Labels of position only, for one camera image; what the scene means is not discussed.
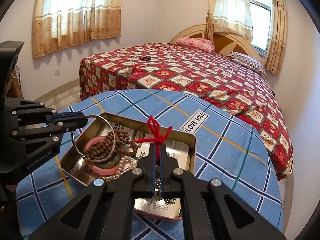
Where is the white wall socket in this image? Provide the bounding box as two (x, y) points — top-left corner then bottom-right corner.
(54, 69), (60, 76)

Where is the red patterned bedspread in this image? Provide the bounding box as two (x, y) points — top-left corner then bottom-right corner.
(79, 43), (293, 179)

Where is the brown wooden bead bracelet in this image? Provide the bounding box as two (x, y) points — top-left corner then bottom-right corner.
(83, 129), (139, 158)

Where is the black ring object on bed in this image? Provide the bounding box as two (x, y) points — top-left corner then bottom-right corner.
(139, 57), (151, 61)

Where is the beige curtain right side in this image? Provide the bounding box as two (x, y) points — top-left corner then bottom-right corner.
(265, 0), (288, 76)

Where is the window with white frame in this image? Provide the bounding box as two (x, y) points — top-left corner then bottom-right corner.
(249, 0), (272, 57)

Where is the red cord charm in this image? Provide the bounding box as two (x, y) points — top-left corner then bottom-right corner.
(134, 116), (172, 165)

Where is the beige curtain left window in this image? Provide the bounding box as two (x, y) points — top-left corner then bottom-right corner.
(31, 0), (121, 59)

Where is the blue plaid tablecloth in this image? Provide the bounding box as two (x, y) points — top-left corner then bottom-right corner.
(17, 89), (283, 239)

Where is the printed paper sheet in tin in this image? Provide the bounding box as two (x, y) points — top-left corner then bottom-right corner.
(100, 122), (189, 214)

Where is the green jade bangle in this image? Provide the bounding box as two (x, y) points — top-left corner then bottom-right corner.
(95, 153), (121, 169)

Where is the metallic ball bead chain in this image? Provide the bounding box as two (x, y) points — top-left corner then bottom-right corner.
(152, 177), (177, 205)

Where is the white pearl necklace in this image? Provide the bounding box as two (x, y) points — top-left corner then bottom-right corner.
(102, 151), (147, 182)

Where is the beige curtain window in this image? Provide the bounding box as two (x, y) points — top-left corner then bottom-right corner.
(31, 0), (121, 59)
(204, 0), (253, 42)

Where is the beige curtain centre window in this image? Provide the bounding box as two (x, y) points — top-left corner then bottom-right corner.
(204, 0), (253, 42)

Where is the cream wooden headboard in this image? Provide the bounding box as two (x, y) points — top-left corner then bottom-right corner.
(170, 24), (261, 62)

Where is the pink bangle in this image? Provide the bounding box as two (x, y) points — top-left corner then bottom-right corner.
(84, 136), (135, 178)

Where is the purple plaid pillow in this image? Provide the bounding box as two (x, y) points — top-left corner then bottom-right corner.
(229, 51), (266, 75)

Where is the pink metal tin box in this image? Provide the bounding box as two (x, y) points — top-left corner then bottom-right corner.
(60, 112), (182, 221)

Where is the thin silver bangle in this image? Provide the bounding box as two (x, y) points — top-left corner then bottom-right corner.
(71, 114), (116, 163)

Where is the pink floral pillow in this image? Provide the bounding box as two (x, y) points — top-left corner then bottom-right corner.
(175, 37), (215, 53)

